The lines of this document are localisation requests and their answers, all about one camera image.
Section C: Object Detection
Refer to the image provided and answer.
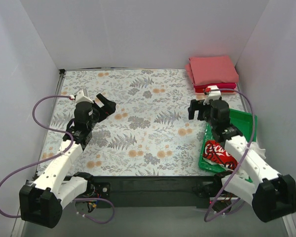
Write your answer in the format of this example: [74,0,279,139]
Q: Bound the salmon pink t shirt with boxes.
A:
[185,55,239,85]

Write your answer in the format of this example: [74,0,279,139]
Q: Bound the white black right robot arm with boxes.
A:
[187,98,296,223]

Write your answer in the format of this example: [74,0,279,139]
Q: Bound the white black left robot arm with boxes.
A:
[19,90,116,228]

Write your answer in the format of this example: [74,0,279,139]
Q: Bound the folded red shirt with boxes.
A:
[194,88,233,93]

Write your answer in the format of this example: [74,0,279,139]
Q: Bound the folded magenta shirt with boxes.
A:
[193,83,237,90]

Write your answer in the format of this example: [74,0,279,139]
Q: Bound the green plastic bin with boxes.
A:
[198,108,258,173]

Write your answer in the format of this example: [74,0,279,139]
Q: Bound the red white coca cola shirt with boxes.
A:
[202,139,266,173]

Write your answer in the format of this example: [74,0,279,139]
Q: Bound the floral patterned table cloth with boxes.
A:
[36,68,257,177]

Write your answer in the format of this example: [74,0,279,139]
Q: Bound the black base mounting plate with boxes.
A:
[80,175,222,209]

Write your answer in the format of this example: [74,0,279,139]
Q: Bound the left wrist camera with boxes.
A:
[69,89,93,104]

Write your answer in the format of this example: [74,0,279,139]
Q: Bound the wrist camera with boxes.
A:
[203,85,221,105]
[69,89,93,104]

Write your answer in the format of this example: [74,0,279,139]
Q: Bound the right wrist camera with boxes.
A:
[203,85,221,105]

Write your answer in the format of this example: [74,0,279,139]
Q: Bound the aluminium frame rail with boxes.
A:
[12,201,296,237]

